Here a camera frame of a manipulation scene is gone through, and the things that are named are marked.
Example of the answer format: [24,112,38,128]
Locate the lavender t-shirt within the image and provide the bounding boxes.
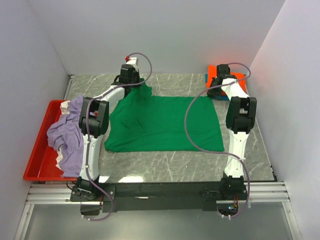
[46,94,84,178]

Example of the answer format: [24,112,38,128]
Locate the red plastic tray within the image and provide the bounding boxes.
[23,100,76,182]

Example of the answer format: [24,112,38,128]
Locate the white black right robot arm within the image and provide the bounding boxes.
[206,64,257,200]

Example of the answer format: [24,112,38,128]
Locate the black base beam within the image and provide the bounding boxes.
[71,181,250,216]

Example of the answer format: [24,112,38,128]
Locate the white pink garment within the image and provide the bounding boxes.
[55,100,70,170]

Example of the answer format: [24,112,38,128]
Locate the folded teal t-shirt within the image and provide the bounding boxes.
[205,73,233,100]

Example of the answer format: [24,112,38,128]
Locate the folded orange t-shirt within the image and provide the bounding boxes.
[208,71,249,100]

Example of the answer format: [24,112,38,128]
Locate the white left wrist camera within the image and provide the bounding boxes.
[125,56,139,69]

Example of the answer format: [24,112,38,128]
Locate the green t-shirt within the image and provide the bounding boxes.
[104,84,225,153]

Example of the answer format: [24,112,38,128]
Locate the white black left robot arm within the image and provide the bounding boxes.
[70,60,141,202]

